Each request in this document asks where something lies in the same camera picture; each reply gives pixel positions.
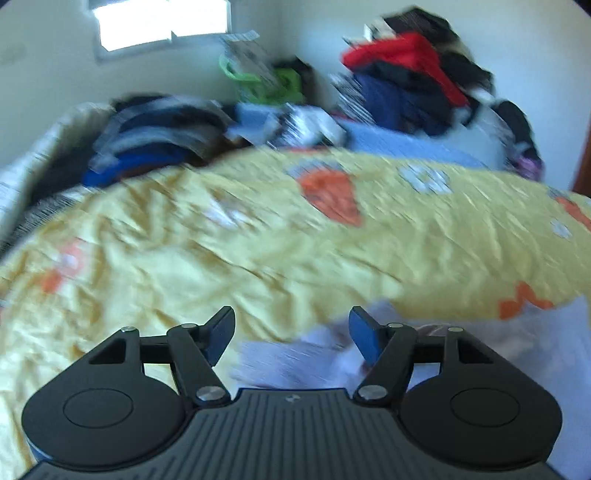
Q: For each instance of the zebra-striped cloth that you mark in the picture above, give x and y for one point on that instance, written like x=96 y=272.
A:
x=41 y=212

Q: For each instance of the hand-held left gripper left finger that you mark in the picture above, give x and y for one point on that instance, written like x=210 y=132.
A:
x=220 y=334

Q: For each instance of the red garment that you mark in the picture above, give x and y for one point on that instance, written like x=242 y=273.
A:
x=406 y=55

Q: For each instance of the yellow carrot-print blanket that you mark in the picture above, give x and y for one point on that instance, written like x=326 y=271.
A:
x=258 y=240

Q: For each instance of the white script-print quilt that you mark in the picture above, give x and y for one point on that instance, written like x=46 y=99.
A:
x=32 y=157

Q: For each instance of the window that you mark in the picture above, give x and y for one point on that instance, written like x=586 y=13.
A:
x=157 y=23

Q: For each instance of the white plastic bag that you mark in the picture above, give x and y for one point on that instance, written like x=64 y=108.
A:
x=309 y=124

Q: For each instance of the green plastic chair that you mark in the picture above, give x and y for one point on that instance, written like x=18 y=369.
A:
x=277 y=87

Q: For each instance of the grey printed pillow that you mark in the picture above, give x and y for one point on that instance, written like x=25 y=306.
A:
x=247 y=55

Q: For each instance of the pile of assorted clothes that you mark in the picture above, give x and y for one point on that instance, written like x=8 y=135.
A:
x=415 y=101

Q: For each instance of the lavender long-sleeve shirt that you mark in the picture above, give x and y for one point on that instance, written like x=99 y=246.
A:
x=295 y=364

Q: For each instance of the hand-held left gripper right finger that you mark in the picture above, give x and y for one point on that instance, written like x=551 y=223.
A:
x=364 y=334

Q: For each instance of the light blue blanket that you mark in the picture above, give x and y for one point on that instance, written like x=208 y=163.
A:
x=392 y=143

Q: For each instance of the stack of folded dark clothes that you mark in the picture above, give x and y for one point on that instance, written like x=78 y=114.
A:
x=157 y=138

